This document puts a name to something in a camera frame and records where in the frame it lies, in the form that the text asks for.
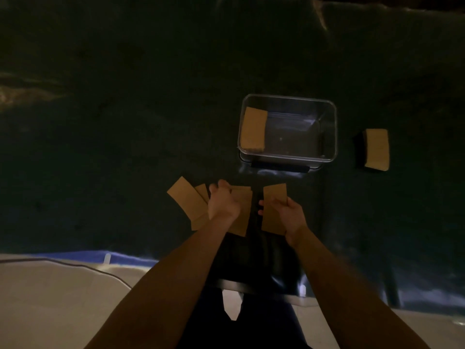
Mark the person's left hand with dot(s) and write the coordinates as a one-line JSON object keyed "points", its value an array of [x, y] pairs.
{"points": [[223, 205]]}

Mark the person's right hand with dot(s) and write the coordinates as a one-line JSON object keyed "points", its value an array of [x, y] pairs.
{"points": [[290, 218]]}

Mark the person's right thumb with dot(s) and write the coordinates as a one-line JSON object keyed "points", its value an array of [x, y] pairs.
{"points": [[278, 202]]}

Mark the person's left fingers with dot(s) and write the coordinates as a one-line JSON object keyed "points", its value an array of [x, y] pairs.
{"points": [[222, 188]]}

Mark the brown cardboard card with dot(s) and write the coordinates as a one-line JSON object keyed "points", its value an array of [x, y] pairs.
{"points": [[273, 192], [202, 192], [187, 198], [244, 210]]}

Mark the person's left forearm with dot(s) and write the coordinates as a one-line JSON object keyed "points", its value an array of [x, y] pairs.
{"points": [[163, 287]]}

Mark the person's right forearm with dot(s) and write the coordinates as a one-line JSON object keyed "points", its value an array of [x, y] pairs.
{"points": [[345, 294]]}

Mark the black glossy sheet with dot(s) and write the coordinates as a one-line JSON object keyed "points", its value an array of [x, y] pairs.
{"points": [[261, 258]]}

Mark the brown pad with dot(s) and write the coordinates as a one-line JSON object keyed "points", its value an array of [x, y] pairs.
{"points": [[253, 130]]}

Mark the clear plastic container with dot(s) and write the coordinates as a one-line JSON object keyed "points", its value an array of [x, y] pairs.
{"points": [[290, 134]]}

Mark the brown and black sponge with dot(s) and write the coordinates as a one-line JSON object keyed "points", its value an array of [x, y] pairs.
{"points": [[377, 148]]}

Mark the dark table cover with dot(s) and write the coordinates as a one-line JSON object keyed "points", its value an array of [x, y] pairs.
{"points": [[127, 123]]}

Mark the person's black shorts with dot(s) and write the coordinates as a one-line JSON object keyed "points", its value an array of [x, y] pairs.
{"points": [[254, 323]]}

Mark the small white clip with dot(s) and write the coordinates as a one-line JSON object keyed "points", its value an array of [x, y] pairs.
{"points": [[107, 258]]}

